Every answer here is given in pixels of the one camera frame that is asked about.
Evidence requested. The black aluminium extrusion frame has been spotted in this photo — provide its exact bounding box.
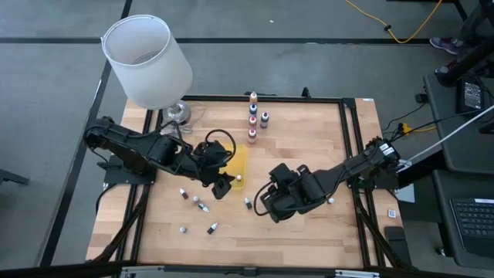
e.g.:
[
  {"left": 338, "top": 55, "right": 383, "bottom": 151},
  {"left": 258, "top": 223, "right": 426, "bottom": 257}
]
[{"left": 92, "top": 94, "right": 416, "bottom": 270}]

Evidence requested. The black power adapter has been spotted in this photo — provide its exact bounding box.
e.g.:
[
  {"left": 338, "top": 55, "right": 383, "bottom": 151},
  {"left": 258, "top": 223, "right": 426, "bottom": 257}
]
[{"left": 456, "top": 75, "right": 486, "bottom": 114}]

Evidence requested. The black keyboard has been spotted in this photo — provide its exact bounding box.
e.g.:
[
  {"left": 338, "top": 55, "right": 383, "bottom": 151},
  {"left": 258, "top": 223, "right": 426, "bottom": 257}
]
[{"left": 449, "top": 198, "right": 494, "bottom": 259}]

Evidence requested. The person's shoe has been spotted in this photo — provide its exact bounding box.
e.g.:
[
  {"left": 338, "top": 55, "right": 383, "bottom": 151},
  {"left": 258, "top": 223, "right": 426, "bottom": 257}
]
[
  {"left": 435, "top": 57, "right": 460, "bottom": 76},
  {"left": 429, "top": 36, "right": 462, "bottom": 55}
]

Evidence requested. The yellow plug with cable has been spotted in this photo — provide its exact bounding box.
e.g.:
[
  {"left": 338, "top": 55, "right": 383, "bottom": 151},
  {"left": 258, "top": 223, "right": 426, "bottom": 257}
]
[{"left": 399, "top": 122, "right": 437, "bottom": 134}]

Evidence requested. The black stand pole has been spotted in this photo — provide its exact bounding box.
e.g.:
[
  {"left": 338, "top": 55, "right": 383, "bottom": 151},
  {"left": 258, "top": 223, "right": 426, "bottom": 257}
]
[{"left": 435, "top": 36, "right": 494, "bottom": 88}]

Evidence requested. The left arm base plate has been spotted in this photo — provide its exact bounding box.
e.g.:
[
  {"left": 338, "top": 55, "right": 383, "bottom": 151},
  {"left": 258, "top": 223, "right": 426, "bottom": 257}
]
[{"left": 103, "top": 160, "right": 157, "bottom": 185}]

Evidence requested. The black rig crossbar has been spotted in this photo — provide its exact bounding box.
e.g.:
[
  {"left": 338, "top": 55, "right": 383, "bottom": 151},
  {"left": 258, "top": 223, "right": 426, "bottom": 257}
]
[{"left": 0, "top": 260, "right": 494, "bottom": 278}]

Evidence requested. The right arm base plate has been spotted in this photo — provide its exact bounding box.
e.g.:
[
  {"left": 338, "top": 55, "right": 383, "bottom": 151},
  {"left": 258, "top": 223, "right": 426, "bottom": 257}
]
[{"left": 344, "top": 158, "right": 398, "bottom": 190}]

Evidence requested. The yellow translucent plastic bin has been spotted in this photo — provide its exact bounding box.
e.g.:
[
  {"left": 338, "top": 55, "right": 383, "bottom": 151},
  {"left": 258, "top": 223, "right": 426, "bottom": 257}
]
[{"left": 218, "top": 142, "right": 249, "bottom": 192}]

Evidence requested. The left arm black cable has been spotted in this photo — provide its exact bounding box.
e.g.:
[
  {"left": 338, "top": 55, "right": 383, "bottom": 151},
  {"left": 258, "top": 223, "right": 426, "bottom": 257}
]
[{"left": 204, "top": 129, "right": 237, "bottom": 165}]

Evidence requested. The thin white rod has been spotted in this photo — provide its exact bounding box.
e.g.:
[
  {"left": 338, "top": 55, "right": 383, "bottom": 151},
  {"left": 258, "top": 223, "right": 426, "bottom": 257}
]
[{"left": 397, "top": 103, "right": 494, "bottom": 171}]

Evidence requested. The white shade table lamp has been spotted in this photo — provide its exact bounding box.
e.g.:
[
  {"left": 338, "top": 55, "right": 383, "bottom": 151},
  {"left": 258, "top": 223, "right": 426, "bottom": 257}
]
[{"left": 100, "top": 14, "right": 194, "bottom": 127}]

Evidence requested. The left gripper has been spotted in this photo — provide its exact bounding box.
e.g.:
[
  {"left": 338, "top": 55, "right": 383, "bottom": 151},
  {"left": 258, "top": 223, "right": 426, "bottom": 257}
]
[{"left": 192, "top": 141, "right": 237, "bottom": 201}]

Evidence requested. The crumpled clear plastic wrap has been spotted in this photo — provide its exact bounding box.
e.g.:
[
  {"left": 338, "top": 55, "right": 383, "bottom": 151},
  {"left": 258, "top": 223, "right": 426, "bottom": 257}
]
[{"left": 165, "top": 122, "right": 194, "bottom": 135}]

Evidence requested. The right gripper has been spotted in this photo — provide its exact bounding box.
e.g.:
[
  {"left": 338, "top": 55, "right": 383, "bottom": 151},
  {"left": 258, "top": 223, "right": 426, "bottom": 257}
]
[{"left": 261, "top": 183, "right": 310, "bottom": 224}]

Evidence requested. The black side desk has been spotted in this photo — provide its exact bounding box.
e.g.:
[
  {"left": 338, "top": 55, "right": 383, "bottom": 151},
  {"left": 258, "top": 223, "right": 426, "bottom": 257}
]
[{"left": 423, "top": 72, "right": 494, "bottom": 175}]

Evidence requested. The person's leg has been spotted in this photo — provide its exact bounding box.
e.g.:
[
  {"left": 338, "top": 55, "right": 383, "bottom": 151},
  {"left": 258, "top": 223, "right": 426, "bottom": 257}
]
[{"left": 457, "top": 3, "right": 488, "bottom": 43}]

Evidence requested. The yellow floor cable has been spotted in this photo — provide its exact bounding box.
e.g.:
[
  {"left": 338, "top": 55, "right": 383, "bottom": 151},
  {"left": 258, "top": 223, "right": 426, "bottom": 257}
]
[{"left": 344, "top": 0, "right": 444, "bottom": 44}]

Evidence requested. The dark furniture foot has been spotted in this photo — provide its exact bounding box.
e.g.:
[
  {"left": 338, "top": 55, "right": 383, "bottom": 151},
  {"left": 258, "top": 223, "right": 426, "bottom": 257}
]
[{"left": 0, "top": 168, "right": 31, "bottom": 186}]

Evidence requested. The black keyboard desk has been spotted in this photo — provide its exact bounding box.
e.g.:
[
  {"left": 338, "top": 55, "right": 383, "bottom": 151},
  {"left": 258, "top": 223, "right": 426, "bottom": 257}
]
[{"left": 431, "top": 169, "right": 494, "bottom": 271}]

